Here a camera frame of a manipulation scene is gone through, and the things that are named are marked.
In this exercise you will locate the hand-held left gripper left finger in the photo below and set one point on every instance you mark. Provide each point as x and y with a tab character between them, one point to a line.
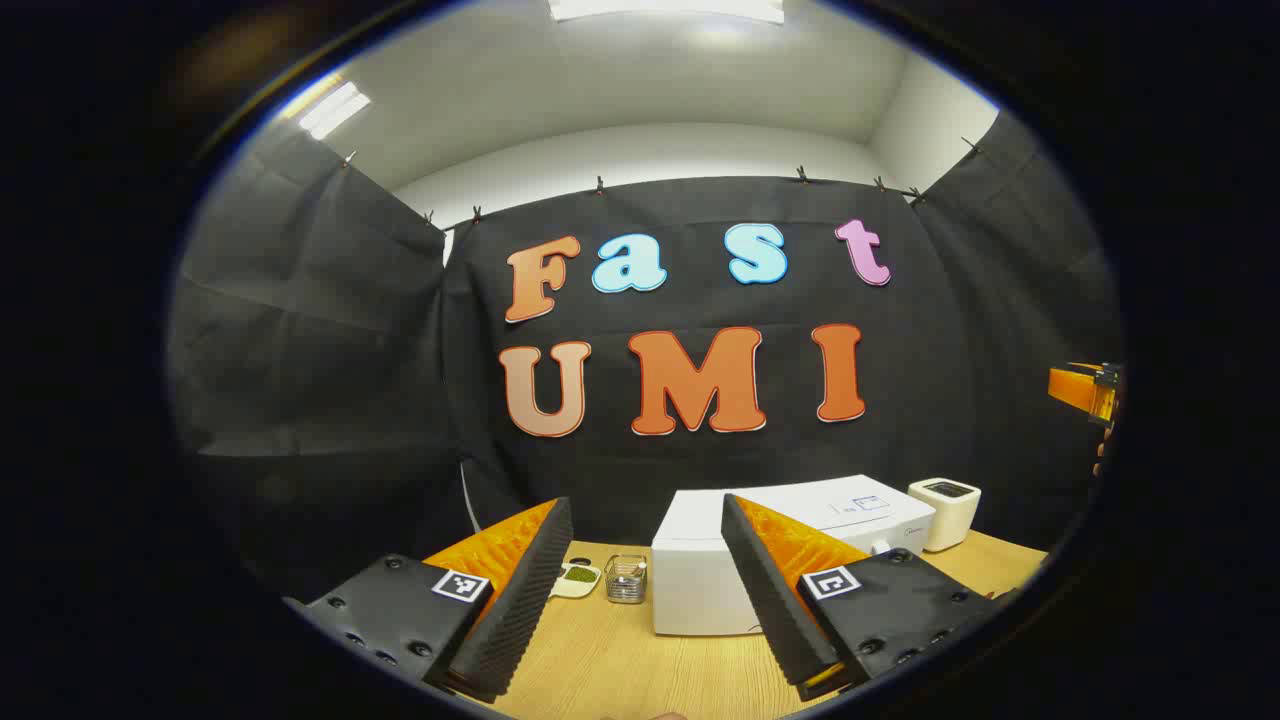
530	590

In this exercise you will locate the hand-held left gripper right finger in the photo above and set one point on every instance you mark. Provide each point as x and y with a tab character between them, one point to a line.
770	590

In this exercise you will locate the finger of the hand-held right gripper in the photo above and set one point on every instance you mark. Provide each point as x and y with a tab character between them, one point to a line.
1075	388

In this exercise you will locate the white microwave oven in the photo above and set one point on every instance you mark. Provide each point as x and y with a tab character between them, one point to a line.
690	580

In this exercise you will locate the white divided dish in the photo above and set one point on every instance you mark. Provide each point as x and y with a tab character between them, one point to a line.
582	578

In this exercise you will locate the white toaster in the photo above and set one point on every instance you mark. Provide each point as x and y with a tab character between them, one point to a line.
945	520

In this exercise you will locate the ceiling light panel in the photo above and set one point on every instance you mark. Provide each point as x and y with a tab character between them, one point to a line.
665	8
333	110

